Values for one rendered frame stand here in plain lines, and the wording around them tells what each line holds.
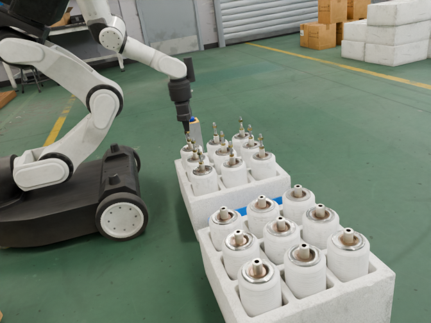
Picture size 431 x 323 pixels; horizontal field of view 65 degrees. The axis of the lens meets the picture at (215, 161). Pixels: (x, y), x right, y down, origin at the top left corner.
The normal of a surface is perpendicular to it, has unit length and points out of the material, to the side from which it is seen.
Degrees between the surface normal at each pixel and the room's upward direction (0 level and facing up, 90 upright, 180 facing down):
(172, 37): 90
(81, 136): 90
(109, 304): 0
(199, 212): 90
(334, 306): 90
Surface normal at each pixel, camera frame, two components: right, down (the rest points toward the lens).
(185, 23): 0.26, 0.39
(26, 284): -0.14, -0.89
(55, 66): 0.49, 0.62
